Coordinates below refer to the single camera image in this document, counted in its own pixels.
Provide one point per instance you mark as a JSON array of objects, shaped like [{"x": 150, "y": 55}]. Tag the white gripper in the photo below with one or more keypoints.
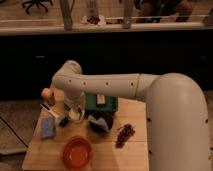
[{"x": 75, "y": 102}]

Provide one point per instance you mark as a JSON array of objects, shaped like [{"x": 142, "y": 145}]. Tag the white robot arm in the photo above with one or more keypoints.
[{"x": 176, "y": 109}]

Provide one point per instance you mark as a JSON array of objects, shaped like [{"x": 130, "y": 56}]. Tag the white paper cup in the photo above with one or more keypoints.
[{"x": 76, "y": 115}]

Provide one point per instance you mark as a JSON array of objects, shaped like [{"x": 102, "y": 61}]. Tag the white dish brush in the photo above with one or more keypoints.
[{"x": 60, "y": 119}]

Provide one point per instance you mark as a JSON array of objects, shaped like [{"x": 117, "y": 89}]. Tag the blue sponge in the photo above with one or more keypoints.
[{"x": 47, "y": 128}]

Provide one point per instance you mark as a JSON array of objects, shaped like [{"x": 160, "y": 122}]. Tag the green box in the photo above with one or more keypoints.
[{"x": 110, "y": 105}]

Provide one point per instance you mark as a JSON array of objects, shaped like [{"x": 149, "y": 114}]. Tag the black bowl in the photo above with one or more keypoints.
[{"x": 101, "y": 122}]

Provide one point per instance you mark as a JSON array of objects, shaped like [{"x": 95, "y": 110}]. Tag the orange plastic bowl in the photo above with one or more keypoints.
[{"x": 76, "y": 153}]

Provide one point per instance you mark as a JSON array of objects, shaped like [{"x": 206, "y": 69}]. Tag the dark pinecone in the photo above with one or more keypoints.
[{"x": 125, "y": 133}]

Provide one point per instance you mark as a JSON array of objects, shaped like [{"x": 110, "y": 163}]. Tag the black office chair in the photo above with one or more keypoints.
[{"x": 38, "y": 3}]

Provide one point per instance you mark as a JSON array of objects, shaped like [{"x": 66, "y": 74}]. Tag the seated person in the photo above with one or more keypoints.
[{"x": 150, "y": 11}]

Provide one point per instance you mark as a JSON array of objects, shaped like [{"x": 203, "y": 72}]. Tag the wooden post left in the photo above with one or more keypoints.
[{"x": 66, "y": 14}]

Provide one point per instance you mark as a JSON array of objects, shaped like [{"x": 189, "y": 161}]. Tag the wooden post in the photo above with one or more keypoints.
[
  {"x": 127, "y": 13},
  {"x": 66, "y": 14}
]

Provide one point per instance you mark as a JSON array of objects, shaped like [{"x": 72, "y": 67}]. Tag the wooden post right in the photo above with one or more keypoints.
[{"x": 127, "y": 13}]

